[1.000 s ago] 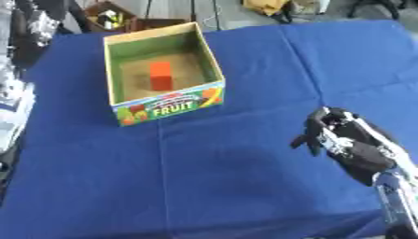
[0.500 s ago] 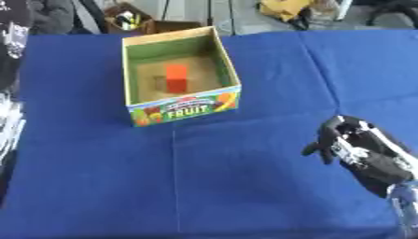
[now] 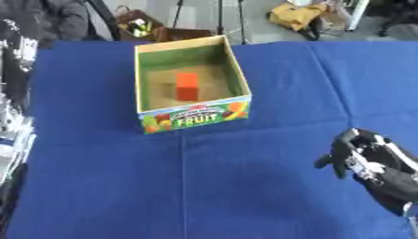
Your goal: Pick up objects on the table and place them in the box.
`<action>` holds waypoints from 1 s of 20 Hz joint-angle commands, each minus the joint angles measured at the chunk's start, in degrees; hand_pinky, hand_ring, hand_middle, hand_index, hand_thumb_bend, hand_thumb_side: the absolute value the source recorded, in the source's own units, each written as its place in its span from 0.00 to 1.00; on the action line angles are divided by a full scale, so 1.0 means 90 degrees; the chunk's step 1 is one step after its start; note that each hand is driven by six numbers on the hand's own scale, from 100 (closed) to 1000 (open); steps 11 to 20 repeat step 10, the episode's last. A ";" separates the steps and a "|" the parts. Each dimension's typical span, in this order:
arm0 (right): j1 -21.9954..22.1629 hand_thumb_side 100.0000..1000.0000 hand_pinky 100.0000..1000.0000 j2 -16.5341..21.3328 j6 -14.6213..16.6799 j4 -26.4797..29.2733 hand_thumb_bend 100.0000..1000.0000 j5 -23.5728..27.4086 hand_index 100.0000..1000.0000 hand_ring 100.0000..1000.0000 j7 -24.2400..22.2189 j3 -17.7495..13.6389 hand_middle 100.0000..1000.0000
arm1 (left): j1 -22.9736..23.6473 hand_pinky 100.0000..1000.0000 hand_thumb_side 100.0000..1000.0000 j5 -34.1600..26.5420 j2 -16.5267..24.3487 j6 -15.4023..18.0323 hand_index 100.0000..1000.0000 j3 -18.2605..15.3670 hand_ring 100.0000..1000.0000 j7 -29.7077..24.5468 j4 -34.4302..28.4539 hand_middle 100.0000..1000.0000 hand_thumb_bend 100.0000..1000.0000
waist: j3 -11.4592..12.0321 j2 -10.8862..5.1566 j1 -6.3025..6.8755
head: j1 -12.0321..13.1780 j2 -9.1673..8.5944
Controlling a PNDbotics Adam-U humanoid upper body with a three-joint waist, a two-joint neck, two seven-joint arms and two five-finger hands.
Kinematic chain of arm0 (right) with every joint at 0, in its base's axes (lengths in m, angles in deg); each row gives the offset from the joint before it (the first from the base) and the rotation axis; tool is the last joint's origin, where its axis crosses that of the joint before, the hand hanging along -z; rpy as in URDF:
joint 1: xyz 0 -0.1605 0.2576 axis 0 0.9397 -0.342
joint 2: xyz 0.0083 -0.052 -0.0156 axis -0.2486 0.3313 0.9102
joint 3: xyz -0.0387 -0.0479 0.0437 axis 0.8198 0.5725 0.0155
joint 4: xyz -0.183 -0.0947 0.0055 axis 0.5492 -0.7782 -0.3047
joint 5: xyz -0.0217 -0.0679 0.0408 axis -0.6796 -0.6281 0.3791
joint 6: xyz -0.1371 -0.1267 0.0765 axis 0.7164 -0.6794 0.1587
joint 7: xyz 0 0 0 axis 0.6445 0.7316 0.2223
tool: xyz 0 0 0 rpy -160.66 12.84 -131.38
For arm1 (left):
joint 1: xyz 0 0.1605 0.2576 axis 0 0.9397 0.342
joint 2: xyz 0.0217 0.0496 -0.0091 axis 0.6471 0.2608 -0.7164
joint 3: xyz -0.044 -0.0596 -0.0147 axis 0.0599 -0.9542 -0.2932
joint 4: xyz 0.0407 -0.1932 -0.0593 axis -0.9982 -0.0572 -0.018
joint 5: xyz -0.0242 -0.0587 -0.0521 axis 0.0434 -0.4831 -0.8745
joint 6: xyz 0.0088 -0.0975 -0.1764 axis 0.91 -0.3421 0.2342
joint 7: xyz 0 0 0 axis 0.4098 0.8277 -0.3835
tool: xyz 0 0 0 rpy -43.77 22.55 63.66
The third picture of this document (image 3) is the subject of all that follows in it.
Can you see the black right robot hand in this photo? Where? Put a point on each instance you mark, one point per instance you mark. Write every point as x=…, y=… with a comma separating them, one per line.
x=381, y=174

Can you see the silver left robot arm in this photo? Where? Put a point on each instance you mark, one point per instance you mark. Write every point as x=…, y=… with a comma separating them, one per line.
x=13, y=124

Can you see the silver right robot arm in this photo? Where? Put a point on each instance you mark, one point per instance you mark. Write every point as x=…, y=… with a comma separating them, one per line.
x=411, y=219

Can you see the cardboard box with green inside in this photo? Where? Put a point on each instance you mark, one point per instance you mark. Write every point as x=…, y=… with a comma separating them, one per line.
x=188, y=87

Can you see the yellow bag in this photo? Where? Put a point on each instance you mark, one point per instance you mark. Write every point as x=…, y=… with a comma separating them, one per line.
x=296, y=15

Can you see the orange rectangular block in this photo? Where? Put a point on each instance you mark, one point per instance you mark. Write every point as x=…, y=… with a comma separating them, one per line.
x=187, y=86

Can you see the black tripod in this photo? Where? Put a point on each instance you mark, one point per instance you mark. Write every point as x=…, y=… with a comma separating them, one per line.
x=217, y=18

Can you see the brown basket with items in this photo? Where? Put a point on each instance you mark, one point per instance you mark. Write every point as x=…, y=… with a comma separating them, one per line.
x=144, y=28

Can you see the person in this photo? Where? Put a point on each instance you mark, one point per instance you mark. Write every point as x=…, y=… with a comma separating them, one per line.
x=49, y=21

